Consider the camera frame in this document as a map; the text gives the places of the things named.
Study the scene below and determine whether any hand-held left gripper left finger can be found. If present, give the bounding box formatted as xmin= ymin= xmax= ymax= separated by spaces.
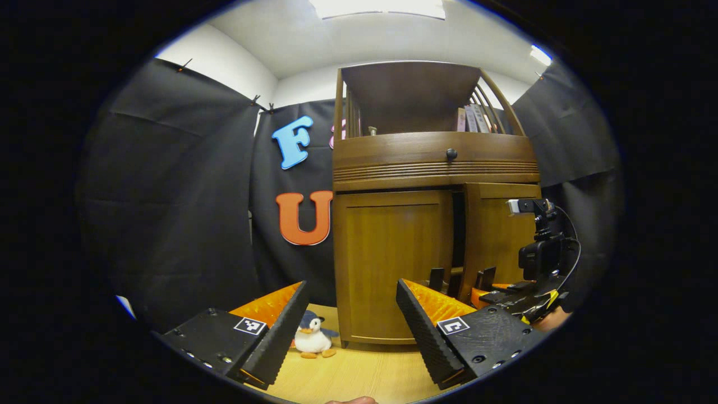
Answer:
xmin=160 ymin=281 xmax=310 ymax=391

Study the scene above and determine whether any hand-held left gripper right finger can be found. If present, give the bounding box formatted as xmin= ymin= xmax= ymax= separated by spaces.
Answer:
xmin=396 ymin=278 xmax=547 ymax=391

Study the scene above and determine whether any wooden double-door shoe cabinet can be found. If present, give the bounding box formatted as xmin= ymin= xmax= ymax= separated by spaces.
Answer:
xmin=332 ymin=61 xmax=542 ymax=346

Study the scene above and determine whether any wooden cabinet drawer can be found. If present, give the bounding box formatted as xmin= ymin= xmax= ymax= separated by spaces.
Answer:
xmin=334 ymin=132 xmax=539 ymax=183

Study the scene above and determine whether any penguin plush toy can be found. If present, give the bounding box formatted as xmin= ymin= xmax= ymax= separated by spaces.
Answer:
xmin=293 ymin=310 xmax=340 ymax=360

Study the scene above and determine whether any black backdrop cloth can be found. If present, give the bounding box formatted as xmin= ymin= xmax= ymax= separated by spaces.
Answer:
xmin=76 ymin=56 xmax=624 ymax=332

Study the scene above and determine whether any ceiling light panel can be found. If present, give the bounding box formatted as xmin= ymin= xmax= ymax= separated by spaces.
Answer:
xmin=309 ymin=0 xmax=447 ymax=20

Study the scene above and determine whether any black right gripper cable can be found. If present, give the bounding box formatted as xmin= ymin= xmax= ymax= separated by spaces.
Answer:
xmin=553 ymin=205 xmax=582 ymax=292

